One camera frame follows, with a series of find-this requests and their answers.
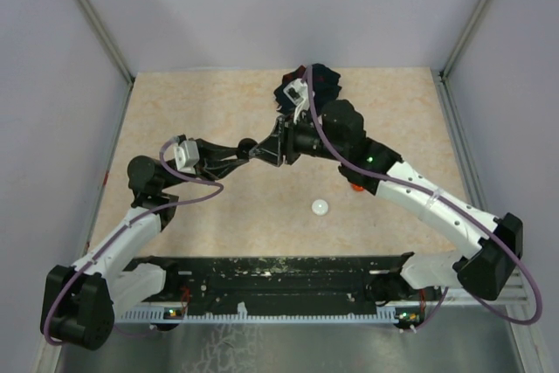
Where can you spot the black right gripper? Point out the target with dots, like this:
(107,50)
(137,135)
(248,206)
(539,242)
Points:
(270,150)

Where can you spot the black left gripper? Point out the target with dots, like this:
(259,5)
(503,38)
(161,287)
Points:
(211,165)

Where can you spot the white earbud charging case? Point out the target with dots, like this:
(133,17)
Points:
(320,207)

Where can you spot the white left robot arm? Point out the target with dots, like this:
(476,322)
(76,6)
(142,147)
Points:
(83,301)

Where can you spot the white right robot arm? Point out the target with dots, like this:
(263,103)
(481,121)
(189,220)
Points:
(485,246)

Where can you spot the dark navy folded cloth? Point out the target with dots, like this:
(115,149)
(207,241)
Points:
(325,86)

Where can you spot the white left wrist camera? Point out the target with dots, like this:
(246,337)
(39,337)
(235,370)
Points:
(186,155)

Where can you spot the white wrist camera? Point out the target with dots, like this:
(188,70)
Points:
(297,95)
(186,155)

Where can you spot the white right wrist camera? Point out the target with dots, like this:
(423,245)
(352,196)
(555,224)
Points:
(297,95)

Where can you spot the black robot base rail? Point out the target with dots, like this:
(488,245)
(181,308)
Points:
(337,285)

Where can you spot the aluminium corner post left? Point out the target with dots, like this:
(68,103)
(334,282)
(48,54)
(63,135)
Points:
(106,39)

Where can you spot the aluminium corner post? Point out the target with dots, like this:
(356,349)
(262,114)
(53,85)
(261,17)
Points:
(465,38)
(106,39)

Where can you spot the aluminium corner post right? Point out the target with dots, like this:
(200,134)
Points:
(465,38)

